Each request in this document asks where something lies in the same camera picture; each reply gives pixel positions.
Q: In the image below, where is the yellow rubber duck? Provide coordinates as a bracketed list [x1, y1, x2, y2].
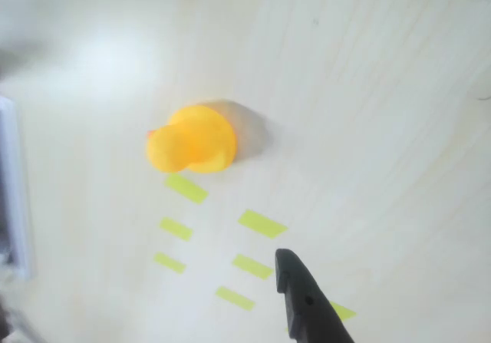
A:
[146, 104, 237, 175]

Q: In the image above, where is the yellow tape strip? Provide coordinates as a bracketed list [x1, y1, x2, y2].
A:
[214, 285, 257, 312]
[237, 209, 289, 240]
[153, 252, 188, 275]
[328, 300, 358, 322]
[163, 173, 209, 206]
[231, 253, 275, 282]
[158, 216, 194, 242]

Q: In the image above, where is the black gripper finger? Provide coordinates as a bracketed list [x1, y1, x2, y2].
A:
[275, 248, 356, 343]

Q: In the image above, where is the white framed panel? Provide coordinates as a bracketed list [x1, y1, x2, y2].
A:
[0, 96, 35, 279]

